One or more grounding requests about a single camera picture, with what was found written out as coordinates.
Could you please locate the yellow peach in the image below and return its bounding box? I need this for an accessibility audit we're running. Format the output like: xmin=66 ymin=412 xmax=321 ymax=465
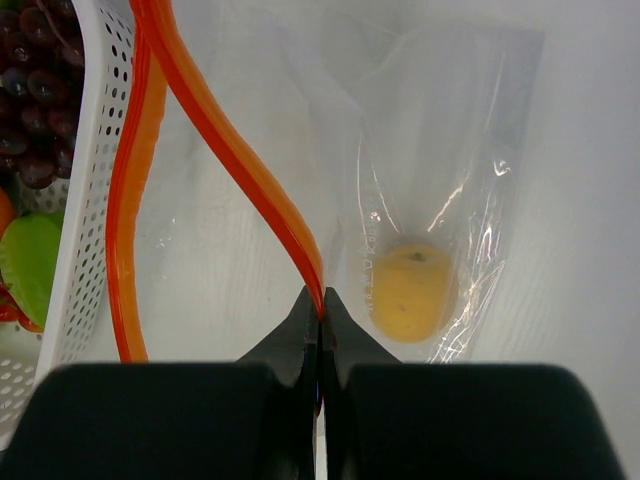
xmin=367 ymin=245 xmax=459 ymax=343

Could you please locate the white perforated fruit basket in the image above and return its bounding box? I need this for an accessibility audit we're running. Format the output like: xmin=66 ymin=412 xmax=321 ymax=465
xmin=1 ymin=1 xmax=134 ymax=446

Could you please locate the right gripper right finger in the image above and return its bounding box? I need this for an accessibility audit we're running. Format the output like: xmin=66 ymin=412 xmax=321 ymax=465
xmin=321 ymin=289 xmax=624 ymax=479

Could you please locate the orange fruit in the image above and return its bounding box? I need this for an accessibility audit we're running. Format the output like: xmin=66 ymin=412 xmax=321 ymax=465
xmin=0 ymin=189 xmax=16 ymax=236

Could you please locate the purple grape bunch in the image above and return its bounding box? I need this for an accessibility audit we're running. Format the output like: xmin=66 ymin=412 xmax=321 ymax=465
xmin=1 ymin=0 xmax=85 ymax=190

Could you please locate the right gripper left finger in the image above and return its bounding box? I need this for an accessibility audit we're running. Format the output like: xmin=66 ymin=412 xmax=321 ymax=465
xmin=1 ymin=291 xmax=318 ymax=479

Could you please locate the red strawberry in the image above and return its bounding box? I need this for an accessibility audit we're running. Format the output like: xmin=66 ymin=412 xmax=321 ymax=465
xmin=0 ymin=284 xmax=44 ymax=334

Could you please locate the clear zip top bag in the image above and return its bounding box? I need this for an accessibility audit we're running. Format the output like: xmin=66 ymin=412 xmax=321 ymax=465
xmin=106 ymin=1 xmax=545 ymax=363

